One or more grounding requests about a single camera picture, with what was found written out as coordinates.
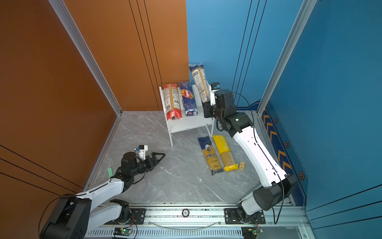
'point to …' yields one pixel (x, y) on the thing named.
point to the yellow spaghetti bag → (227, 158)
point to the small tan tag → (241, 166)
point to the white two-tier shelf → (187, 122)
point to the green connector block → (110, 172)
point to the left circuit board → (123, 231)
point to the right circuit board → (250, 232)
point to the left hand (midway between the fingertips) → (163, 157)
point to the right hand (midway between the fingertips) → (205, 103)
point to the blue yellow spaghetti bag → (211, 156)
